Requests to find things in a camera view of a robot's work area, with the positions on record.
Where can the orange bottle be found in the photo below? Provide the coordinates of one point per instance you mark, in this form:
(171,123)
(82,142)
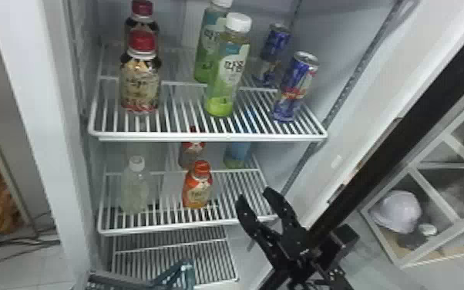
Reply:
(190,154)
(197,188)

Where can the white shelf trolley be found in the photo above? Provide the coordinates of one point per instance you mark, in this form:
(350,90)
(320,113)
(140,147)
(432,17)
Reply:
(434,194)

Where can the fridge door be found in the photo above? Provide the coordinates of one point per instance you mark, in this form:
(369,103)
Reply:
(410,125)

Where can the white fridge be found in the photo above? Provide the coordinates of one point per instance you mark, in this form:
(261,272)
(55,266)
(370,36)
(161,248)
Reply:
(33,101)

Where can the clear bottle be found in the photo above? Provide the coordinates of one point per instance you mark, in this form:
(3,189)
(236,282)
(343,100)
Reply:
(134,190)

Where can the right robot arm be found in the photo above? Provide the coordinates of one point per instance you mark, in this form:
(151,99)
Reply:
(282,284)

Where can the pale green bottle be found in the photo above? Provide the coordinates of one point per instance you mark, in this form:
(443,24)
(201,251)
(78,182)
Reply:
(236,154)

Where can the blue can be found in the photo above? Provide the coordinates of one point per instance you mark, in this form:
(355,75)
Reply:
(294,87)
(273,50)

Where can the white helmet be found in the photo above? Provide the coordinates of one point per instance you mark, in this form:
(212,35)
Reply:
(396,210)

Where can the dark bottle red cap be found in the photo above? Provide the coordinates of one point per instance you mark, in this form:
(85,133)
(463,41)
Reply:
(141,14)
(139,87)

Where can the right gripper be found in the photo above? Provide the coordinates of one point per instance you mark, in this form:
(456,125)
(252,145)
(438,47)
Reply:
(294,261)

